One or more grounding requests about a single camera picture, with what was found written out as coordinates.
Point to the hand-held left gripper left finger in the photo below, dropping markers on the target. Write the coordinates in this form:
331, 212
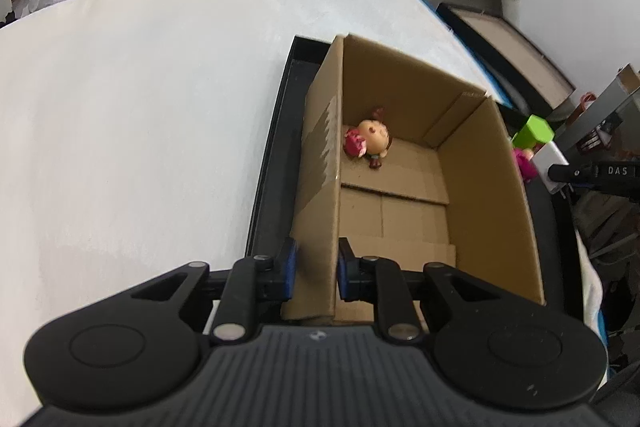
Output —
287, 269

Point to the black framed brown board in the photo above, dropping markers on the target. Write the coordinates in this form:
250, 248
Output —
520, 52

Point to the white charger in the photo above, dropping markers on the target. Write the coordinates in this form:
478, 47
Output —
547, 157

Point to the cardboard box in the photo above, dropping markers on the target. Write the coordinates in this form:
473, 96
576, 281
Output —
395, 217

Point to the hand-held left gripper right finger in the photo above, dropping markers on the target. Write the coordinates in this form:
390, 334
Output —
344, 272

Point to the pink plastic toy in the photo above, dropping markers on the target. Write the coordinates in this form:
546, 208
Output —
523, 164

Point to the big-headed doll figurine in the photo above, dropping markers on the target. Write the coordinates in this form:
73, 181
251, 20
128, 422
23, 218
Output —
372, 134

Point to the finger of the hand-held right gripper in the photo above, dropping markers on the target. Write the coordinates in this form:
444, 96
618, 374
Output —
600, 176

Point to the green hexagonal box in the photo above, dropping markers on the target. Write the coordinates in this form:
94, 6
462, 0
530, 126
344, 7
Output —
535, 132

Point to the black tray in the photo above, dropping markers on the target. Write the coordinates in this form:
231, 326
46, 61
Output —
280, 147

